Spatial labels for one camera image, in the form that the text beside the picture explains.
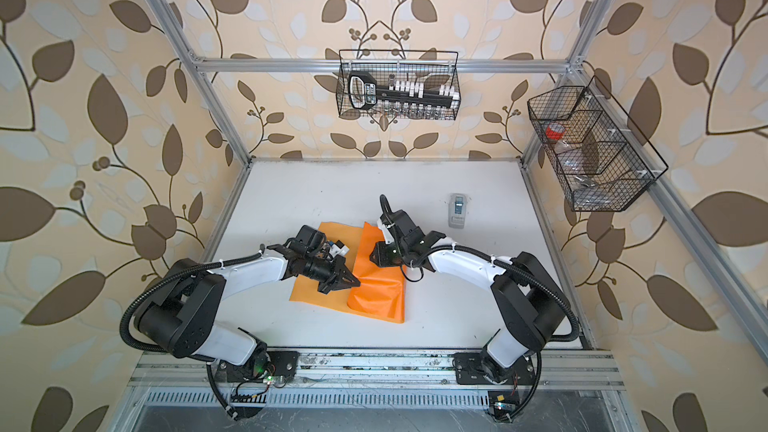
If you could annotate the black white tool in basket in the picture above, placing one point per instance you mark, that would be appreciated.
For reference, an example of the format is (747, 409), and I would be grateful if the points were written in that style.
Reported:
(365, 93)

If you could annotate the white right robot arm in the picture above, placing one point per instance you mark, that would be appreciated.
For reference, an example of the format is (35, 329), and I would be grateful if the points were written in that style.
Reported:
(534, 309)

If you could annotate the black wire basket back wall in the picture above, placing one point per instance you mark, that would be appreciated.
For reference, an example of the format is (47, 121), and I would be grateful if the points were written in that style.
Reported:
(433, 66)

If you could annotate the orange wrapping paper sheet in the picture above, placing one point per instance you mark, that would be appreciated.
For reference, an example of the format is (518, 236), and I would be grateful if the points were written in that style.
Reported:
(381, 295)

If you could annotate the black wire basket right wall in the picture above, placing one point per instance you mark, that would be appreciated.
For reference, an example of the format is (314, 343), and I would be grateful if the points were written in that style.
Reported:
(619, 157)

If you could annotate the aluminium frame post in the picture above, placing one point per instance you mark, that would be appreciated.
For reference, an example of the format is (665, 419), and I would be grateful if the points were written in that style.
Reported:
(183, 50)

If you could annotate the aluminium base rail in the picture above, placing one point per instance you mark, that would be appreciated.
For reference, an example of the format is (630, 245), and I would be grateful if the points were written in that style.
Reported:
(378, 368)

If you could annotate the red capped clear bottle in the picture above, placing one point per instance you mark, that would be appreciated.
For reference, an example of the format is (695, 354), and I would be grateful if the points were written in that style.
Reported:
(569, 156)

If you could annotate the grey tape dispenser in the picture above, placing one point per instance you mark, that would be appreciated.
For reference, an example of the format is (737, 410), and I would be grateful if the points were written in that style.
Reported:
(457, 211)

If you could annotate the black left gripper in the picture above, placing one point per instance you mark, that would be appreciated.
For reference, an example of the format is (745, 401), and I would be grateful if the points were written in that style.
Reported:
(339, 281)

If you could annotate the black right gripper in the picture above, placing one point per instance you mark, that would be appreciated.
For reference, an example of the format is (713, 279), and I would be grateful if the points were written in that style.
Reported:
(381, 259)

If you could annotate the black wire basket wall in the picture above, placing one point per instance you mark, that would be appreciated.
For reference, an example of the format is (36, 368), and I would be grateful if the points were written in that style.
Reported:
(619, 157)
(433, 66)

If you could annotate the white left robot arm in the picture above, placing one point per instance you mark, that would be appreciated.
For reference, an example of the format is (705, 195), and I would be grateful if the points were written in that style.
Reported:
(178, 314)

